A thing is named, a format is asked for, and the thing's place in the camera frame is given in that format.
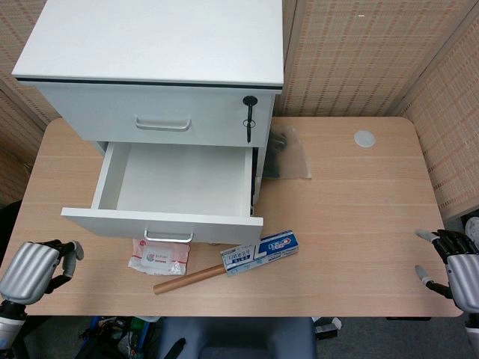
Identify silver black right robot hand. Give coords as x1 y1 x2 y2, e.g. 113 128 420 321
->
414 228 479 313

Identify clear plastic bag black parts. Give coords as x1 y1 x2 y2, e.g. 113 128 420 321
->
264 124 313 181

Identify blue chair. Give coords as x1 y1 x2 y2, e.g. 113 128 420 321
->
154 316 320 359

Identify blue white toothpaste box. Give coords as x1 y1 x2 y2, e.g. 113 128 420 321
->
219 229 301 279

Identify pink white wipes pack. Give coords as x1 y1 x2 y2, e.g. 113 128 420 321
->
127 238 193 277

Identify woven bamboo folding screen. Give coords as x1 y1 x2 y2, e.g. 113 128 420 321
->
0 0 479 221

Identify white drawer with key lock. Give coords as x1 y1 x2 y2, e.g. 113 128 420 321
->
35 83 277 147

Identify black key with ring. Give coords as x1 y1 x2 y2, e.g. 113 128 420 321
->
242 95 259 144

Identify white drawer with silver handle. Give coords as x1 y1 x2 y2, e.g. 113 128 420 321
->
60 141 265 246

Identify brown cardboard tube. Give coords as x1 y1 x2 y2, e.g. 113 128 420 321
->
153 263 226 296

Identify tangled cables bundle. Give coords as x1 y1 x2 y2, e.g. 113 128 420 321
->
84 316 158 359

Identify white round table cap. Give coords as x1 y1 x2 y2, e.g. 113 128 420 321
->
353 129 376 149

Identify white drawer cabinet body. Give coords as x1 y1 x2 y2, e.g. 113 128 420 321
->
10 0 285 218

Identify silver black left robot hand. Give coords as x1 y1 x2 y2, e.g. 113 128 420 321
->
0 239 85 305

